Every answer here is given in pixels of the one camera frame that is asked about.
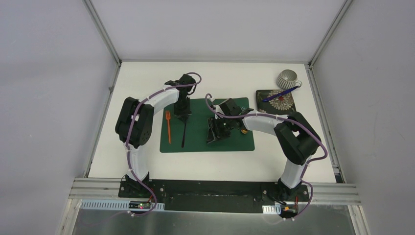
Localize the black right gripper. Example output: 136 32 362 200
207 116 234 144

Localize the purple metallic fork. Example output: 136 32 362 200
181 121 187 148

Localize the orange plastic fork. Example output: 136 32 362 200
165 110 172 144

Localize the blue plastic knife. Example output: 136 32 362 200
262 86 299 102

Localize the black floral square plate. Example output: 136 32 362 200
255 89 296 115

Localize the grey ribbed mug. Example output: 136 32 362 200
277 70 302 90

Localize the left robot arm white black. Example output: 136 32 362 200
115 72 202 198

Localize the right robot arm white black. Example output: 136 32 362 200
205 94 326 201

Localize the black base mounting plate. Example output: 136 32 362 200
118 177 309 213

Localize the right electronics board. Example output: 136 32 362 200
281 205 299 215

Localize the electronics board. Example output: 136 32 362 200
129 201 152 210
281 205 299 215

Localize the left electronics board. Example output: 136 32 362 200
129 201 152 210

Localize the aluminium frame rail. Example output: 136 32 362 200
305 64 371 235

